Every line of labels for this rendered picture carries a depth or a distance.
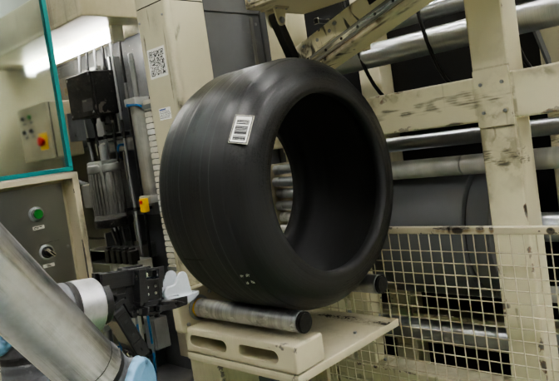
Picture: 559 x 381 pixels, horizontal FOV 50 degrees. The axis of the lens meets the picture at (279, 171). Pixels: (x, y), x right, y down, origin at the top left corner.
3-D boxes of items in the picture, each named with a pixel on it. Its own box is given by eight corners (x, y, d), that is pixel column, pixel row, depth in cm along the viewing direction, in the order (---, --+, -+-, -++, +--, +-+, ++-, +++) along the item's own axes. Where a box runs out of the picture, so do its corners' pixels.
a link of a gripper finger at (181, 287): (206, 268, 113) (165, 274, 106) (208, 299, 113) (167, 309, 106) (196, 267, 115) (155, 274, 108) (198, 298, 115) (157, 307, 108)
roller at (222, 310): (190, 299, 143) (205, 295, 146) (191, 318, 143) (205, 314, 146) (297, 314, 119) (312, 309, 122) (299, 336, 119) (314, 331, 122)
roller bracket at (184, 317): (175, 333, 142) (169, 293, 142) (287, 287, 171) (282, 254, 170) (184, 335, 140) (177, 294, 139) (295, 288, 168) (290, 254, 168)
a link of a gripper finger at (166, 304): (191, 296, 108) (150, 304, 102) (192, 304, 108) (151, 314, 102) (176, 294, 112) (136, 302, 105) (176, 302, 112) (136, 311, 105)
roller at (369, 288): (270, 269, 163) (282, 267, 166) (271, 285, 163) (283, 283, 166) (377, 275, 139) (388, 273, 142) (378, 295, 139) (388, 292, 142)
